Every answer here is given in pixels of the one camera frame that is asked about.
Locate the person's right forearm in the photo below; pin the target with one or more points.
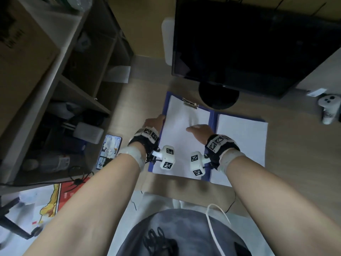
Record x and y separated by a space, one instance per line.
279 205

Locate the white marker cube tracker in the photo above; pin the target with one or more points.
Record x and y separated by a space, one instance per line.
167 156
197 163

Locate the black computer monitor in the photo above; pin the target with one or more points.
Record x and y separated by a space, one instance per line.
253 42

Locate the person's right thumb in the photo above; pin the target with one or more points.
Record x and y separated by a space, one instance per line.
191 128

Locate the white handheld controller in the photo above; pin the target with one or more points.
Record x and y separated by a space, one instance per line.
329 107

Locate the white wrist wrap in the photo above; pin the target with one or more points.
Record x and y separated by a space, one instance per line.
231 158
132 154

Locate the round black monitor stand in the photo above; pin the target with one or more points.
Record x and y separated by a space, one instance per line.
218 95

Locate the person's left hand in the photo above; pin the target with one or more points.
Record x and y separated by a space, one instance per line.
153 123

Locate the person's left forearm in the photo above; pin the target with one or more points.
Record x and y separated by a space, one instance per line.
88 210

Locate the grey shirt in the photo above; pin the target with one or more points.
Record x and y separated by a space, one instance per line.
183 234

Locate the clear plastic bottle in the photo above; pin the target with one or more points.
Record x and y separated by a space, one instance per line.
52 163

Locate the person's right hand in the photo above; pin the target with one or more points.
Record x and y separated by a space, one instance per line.
202 132

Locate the red and yellow printed bag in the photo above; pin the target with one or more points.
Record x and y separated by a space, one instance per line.
57 199

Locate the small white card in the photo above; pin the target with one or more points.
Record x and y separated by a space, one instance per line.
316 92

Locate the metal folder clip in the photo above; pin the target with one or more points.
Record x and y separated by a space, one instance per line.
190 102

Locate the clipped white paper sheet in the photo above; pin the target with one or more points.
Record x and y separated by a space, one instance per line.
181 117

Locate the loose white paper sheet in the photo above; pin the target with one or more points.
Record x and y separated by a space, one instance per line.
245 141

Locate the blue clipboard folder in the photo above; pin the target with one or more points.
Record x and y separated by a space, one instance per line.
213 117

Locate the brown cardboard box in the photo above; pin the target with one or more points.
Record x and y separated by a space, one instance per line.
21 55

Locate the smartphone with picture case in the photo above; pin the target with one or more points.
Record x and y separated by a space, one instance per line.
109 150

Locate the white plastic box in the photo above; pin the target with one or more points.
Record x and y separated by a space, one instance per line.
88 131

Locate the wooden shelf unit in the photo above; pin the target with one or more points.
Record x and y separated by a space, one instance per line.
66 85

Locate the person's left fingers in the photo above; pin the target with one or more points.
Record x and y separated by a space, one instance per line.
162 118

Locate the black chair base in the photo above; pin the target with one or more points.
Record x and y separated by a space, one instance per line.
14 219

